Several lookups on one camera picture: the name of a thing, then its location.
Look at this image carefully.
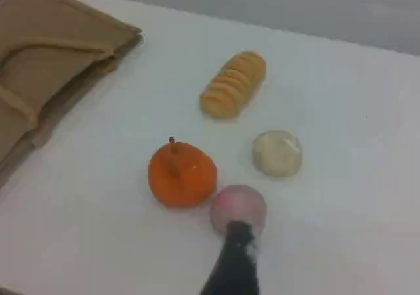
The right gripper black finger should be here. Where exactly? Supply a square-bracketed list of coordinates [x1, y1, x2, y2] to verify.
[199, 221, 261, 295]

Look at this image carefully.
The ridged orange-yellow bread roll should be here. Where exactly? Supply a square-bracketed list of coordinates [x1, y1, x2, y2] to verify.
[199, 50, 267, 120]

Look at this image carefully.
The brown burlap tote bag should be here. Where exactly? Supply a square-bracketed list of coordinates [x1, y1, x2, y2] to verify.
[0, 0, 145, 191]

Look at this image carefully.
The pink round bun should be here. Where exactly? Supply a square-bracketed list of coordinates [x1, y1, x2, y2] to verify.
[209, 183, 267, 243]

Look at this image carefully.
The cream round egg yolk pastry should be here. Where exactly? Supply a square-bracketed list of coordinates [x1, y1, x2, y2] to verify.
[251, 129, 303, 178]

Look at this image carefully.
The orange fruit with stem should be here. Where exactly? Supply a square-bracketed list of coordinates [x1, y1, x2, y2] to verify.
[147, 136, 218, 209]

